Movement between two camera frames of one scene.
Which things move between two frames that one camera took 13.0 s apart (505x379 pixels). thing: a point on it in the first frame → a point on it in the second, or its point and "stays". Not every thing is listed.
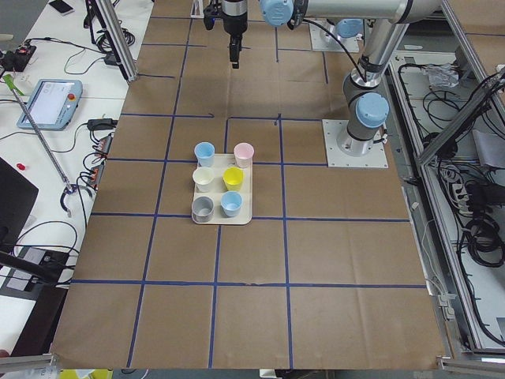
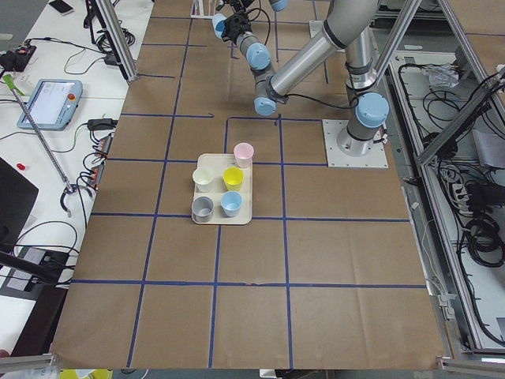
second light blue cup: (231, 201) stays
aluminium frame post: (117, 39) stays
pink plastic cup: (244, 152) stays
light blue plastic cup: (204, 152) → (218, 21)
